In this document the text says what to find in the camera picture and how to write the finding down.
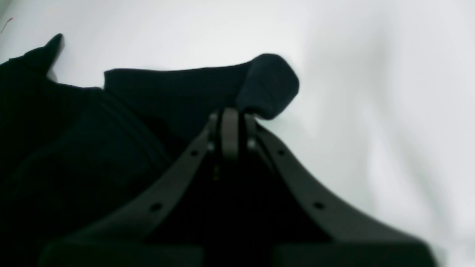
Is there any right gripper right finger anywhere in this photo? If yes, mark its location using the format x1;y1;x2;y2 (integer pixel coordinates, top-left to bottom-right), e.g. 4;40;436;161
243;114;437;267

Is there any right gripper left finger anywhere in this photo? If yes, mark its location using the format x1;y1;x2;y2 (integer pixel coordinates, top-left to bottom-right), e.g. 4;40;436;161
38;108;239;267

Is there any black t-shirt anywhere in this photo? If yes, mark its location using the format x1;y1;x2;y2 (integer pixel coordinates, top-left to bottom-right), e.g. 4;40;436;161
0;34;299;267

